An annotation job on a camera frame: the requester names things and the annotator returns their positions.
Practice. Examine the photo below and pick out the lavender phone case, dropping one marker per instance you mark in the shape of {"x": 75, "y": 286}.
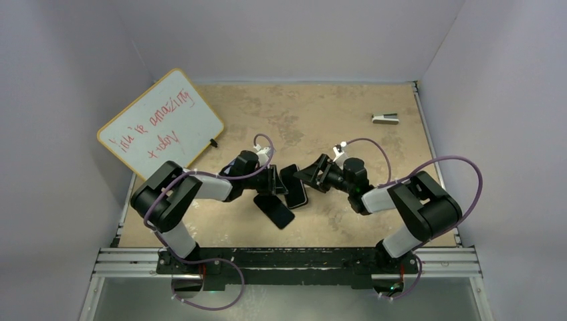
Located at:
{"x": 227, "y": 171}

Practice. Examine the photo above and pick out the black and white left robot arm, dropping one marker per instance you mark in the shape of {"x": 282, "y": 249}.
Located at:
{"x": 163, "y": 200}

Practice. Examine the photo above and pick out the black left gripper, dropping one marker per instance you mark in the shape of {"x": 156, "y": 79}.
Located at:
{"x": 273, "y": 184}

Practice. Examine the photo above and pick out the black phone case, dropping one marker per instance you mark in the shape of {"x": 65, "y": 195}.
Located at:
{"x": 288, "y": 172}

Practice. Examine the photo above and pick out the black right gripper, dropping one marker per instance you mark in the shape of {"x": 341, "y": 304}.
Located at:
{"x": 309, "y": 175}

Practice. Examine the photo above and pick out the small white and black stapler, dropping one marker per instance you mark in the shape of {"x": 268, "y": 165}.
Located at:
{"x": 391, "y": 118}

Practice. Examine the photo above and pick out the black smartphone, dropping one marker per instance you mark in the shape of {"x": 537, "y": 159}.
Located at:
{"x": 274, "y": 210}

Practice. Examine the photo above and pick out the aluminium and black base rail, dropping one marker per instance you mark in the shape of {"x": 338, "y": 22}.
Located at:
{"x": 355, "y": 267}

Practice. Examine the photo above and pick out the silver-edged smartphone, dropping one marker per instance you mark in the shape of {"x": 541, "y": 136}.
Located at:
{"x": 297, "y": 196}

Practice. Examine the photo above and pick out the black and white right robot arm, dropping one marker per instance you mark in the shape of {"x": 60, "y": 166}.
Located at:
{"x": 426, "y": 209}

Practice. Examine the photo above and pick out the whiteboard with red writing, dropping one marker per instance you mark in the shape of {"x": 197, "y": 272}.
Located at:
{"x": 169, "y": 122}

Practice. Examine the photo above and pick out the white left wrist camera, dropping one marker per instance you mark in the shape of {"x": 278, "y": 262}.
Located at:
{"x": 263, "y": 154}

